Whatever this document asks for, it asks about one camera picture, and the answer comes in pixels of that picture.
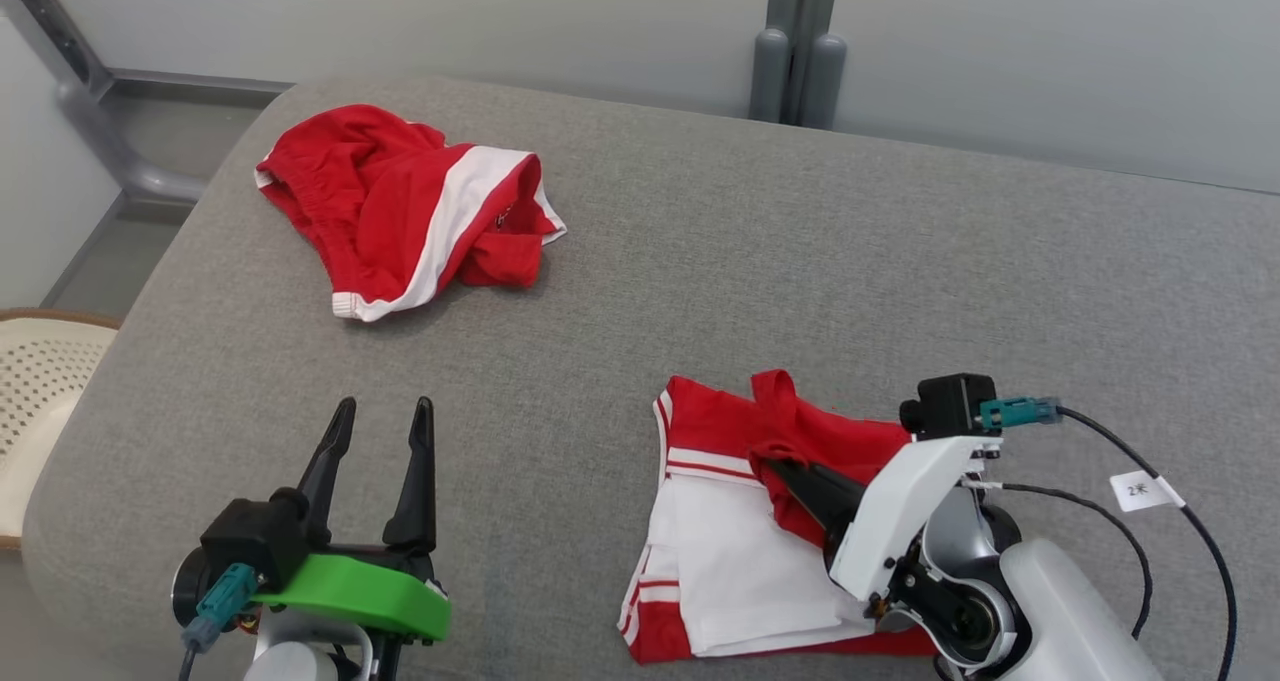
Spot white band right gripper body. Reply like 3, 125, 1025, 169
829, 435, 1002, 603

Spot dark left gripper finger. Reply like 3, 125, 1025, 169
382, 395, 439, 553
296, 396, 358, 549

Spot green band left gripper body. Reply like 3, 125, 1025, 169
249, 543, 452, 645

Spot red and white jersey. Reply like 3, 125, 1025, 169
618, 368, 942, 666

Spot red shorts with white stripe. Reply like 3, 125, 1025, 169
254, 103, 569, 324

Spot cream perforated laundry basket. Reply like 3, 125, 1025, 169
0, 307, 122, 551

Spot grey metal partition foot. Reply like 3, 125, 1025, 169
0, 0, 207, 206

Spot black left cable teal plug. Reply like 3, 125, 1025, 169
177, 562, 260, 681

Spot black cable teal plug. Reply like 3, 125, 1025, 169
177, 562, 260, 681
979, 395, 1241, 681

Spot black right cable teal plug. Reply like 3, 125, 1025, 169
979, 395, 1241, 681

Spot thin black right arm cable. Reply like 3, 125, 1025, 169
958, 477, 1155, 642

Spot white cable label tag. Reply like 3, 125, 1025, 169
1109, 470, 1187, 513

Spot grey double partition post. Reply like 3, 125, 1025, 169
749, 0, 850, 131

